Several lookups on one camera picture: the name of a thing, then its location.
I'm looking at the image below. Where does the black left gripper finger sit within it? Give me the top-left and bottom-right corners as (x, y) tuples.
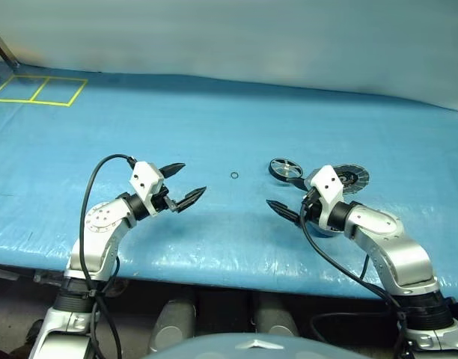
(159, 162), (186, 180)
(175, 185), (208, 214)

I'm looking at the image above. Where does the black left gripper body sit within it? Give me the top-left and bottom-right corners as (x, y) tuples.
(152, 186), (177, 217)

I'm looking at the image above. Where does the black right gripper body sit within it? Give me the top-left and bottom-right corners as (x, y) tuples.
(299, 185), (324, 230)

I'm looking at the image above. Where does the black spoked rotor wheel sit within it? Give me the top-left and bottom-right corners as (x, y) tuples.
(268, 157), (303, 183)

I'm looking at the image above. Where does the silver ribbed motor cover disc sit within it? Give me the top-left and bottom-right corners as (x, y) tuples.
(332, 163), (372, 197)

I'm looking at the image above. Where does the blue plastic table cover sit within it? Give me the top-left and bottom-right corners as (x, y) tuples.
(0, 61), (458, 300)

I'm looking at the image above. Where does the grey rounded robot leg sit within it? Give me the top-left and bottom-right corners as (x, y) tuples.
(251, 294), (301, 337)
(147, 298), (198, 355)

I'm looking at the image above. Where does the grey robot torso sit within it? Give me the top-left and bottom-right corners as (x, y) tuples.
(141, 331), (352, 359)

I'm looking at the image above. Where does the yellow tape grid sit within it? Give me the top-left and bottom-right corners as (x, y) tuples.
(0, 74), (89, 108)

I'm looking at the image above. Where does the metal pole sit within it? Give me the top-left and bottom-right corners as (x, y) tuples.
(0, 21), (21, 70)

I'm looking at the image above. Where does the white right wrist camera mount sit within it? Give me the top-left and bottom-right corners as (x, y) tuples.
(306, 165), (345, 230)

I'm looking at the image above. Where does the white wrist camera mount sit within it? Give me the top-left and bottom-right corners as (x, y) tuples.
(306, 165), (345, 230)
(129, 161), (166, 218)

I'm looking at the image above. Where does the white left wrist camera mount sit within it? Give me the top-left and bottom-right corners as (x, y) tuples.
(129, 161), (166, 218)

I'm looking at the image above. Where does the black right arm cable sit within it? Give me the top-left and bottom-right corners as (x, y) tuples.
(299, 188), (413, 359)

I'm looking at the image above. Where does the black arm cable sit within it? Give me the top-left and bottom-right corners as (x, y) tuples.
(80, 153), (137, 359)
(299, 188), (413, 359)

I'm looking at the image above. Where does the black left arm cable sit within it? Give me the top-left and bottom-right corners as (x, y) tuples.
(80, 153), (137, 359)

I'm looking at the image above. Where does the metal under-table bracket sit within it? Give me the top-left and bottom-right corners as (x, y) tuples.
(0, 266), (67, 286)

